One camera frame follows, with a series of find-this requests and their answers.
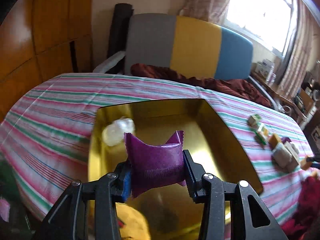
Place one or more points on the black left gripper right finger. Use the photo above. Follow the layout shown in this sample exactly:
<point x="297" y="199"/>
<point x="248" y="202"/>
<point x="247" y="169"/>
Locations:
<point x="193" y="173"/>

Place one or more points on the weidan cracker packet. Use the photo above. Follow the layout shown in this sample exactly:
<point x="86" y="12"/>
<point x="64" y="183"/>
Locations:
<point x="262" y="133"/>

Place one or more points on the purple snack packet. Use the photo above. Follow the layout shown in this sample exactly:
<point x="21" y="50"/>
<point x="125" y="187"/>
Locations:
<point x="155" y="166"/>

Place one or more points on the orange wooden wardrobe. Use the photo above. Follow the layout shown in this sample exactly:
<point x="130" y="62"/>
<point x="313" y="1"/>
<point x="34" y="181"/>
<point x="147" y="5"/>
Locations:
<point x="41" y="39"/>

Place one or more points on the dark red blanket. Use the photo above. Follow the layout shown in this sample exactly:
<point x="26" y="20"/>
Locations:
<point x="235" y="87"/>

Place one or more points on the yellow sponge cake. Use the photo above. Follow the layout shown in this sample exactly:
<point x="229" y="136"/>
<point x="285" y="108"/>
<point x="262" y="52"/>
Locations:
<point x="273" y="140"/>

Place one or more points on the black bed post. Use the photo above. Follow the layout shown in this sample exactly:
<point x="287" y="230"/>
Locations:
<point x="119" y="28"/>

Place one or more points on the small green white box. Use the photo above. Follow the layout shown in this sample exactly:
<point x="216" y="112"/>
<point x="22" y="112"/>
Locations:
<point x="254" y="120"/>

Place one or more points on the grey yellow blue headboard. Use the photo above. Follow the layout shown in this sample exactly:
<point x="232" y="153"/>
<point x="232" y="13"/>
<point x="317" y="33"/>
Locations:
<point x="191" y="47"/>

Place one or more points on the yellow plush toy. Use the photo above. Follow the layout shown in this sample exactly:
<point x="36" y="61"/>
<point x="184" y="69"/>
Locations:
<point x="132" y="224"/>

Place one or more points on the striped pink green bedsheet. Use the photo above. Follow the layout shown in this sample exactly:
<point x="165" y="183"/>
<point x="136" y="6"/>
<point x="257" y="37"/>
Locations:
<point x="45" y="136"/>

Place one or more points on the gold metal tray box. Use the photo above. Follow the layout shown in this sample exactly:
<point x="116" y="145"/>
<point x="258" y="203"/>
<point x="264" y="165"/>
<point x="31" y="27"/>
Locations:
<point x="163" y="128"/>

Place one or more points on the wooden bedside desk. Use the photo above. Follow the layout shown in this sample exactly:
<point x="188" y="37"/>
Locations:
<point x="272" y="90"/>

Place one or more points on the white medicine box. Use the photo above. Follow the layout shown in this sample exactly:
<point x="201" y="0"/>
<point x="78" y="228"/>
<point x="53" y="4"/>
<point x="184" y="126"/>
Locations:
<point x="265" y="69"/>

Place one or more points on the beige tea box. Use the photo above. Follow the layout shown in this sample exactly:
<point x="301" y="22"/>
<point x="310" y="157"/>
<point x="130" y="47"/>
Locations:
<point x="286" y="156"/>

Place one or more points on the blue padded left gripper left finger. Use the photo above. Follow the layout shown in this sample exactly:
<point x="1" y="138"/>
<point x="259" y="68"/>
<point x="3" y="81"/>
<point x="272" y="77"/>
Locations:
<point x="124" y="185"/>

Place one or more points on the white pearly snack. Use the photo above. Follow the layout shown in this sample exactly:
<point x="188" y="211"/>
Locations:
<point x="113" y="134"/>

